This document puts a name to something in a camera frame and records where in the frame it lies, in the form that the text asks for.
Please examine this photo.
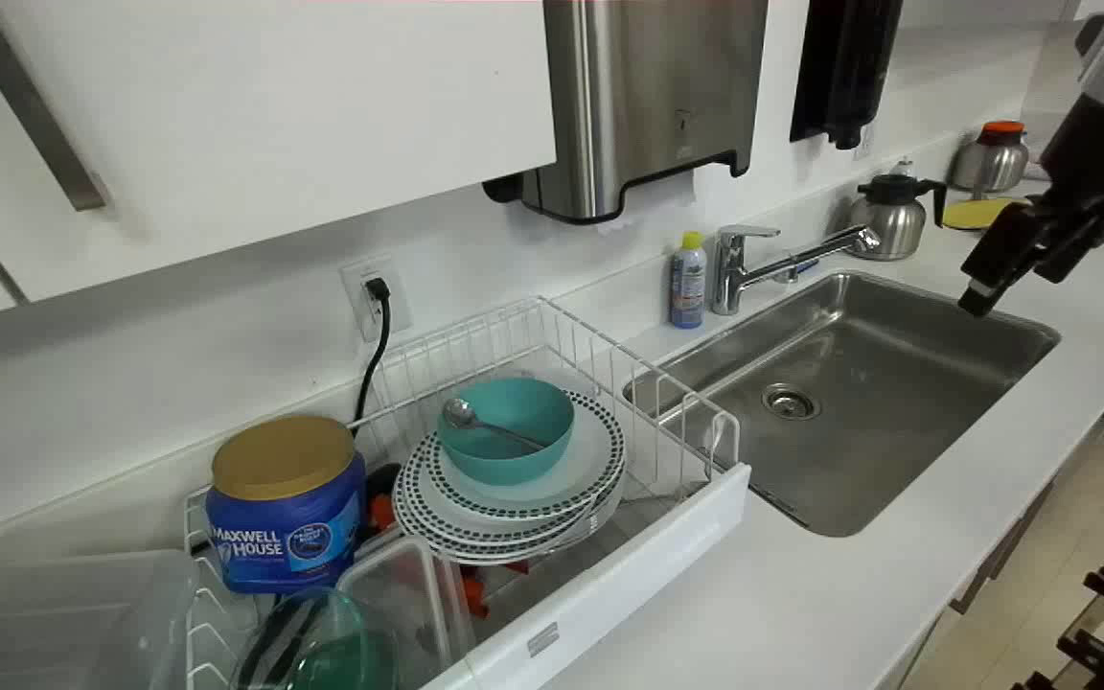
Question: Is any chrome sink tap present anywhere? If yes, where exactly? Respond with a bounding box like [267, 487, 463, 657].
[705, 222, 885, 319]

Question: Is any yellow sponge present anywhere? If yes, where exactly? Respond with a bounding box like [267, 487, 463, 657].
[939, 193, 1015, 239]

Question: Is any steel carafe black lid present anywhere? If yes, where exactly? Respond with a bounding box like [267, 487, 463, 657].
[840, 161, 949, 264]

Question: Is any stainless steel sink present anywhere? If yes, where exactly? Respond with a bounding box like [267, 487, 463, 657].
[619, 264, 1065, 539]

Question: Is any black hanging cloth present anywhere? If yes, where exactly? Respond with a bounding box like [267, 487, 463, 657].
[791, 0, 908, 154]

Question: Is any round sink drain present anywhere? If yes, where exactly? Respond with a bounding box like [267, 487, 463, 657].
[757, 381, 819, 423]

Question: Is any blue bottle yellow cap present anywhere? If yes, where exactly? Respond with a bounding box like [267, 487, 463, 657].
[664, 225, 711, 332]

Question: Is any stainless paper towel dispenser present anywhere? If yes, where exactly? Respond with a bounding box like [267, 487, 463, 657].
[481, 0, 774, 225]

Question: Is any plain white plate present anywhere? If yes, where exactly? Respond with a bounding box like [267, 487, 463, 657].
[433, 395, 619, 522]

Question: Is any white drain tray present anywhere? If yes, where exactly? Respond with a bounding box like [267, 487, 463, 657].
[423, 459, 753, 690]

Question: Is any teal bowl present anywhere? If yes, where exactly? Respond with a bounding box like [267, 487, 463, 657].
[433, 370, 580, 487]

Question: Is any metal spoon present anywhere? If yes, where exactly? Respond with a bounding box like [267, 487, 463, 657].
[437, 395, 548, 456]

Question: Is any clear plastic jug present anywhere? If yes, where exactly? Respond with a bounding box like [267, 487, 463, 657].
[338, 531, 470, 681]

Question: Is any large white cabinet door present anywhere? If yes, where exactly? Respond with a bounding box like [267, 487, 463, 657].
[0, 0, 559, 305]

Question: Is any blue coffee can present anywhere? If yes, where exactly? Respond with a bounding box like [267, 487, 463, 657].
[203, 411, 371, 598]

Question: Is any green glass bowl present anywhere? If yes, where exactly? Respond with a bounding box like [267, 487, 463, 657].
[277, 585, 389, 690]

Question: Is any white wire dish rack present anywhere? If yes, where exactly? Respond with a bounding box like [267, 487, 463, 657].
[180, 295, 746, 690]

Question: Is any black power cable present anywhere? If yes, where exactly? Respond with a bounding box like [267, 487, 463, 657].
[347, 271, 398, 434]

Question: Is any white wall power outlet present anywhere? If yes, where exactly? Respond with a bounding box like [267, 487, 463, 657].
[338, 255, 414, 341]

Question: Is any grey cabinet handle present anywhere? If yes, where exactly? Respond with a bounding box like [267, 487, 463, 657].
[0, 0, 111, 215]

